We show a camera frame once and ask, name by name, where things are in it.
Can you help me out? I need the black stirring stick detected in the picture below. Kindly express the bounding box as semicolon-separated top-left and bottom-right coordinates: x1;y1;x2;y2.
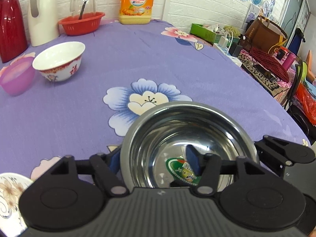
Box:
78;0;96;21

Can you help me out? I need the white power strip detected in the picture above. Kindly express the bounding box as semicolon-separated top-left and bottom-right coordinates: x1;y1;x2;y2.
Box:
213;43;242;67

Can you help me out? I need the green box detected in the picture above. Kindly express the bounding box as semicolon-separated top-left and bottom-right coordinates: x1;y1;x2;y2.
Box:
190;24;221;44

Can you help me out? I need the red plastic basket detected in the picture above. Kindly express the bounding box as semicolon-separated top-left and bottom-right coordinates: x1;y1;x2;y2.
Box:
58;12;105;36

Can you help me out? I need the purple plastic bowl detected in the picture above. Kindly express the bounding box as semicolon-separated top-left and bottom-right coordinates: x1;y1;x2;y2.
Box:
1;57;35;96

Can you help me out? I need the glass pitcher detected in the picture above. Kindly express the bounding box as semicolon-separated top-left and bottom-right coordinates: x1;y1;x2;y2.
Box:
70;0;96;19

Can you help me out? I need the yellow detergent bottle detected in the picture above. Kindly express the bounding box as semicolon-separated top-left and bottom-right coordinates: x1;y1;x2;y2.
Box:
118;0;154;25

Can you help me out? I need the white thermos jug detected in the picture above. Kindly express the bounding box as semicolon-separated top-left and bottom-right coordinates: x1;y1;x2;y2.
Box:
27;0;59;47

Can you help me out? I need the red thermos jug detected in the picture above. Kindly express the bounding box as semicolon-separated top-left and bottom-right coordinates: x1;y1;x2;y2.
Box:
1;0;28;63

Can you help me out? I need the black charger adapter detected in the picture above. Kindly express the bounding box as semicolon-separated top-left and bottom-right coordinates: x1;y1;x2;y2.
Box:
228;42;243;57

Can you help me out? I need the floral white plate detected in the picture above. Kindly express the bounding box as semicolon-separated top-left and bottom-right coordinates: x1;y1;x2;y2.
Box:
0;173;33;236

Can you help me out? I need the stainless steel bowl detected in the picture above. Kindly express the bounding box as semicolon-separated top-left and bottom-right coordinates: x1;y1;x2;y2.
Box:
120;102;259;190

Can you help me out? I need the white red-patterned bowl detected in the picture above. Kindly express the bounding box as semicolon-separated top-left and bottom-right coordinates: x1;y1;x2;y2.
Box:
32;41;86;82

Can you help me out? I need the pink water bottle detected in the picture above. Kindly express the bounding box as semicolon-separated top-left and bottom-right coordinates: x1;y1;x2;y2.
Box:
282;52;296;71

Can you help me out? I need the brown paper bag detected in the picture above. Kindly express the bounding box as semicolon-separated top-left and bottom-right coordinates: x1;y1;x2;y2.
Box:
240;16;288;55

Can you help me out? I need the purple floral tablecloth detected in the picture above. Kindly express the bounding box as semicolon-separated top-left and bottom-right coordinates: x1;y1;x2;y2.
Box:
1;20;309;178

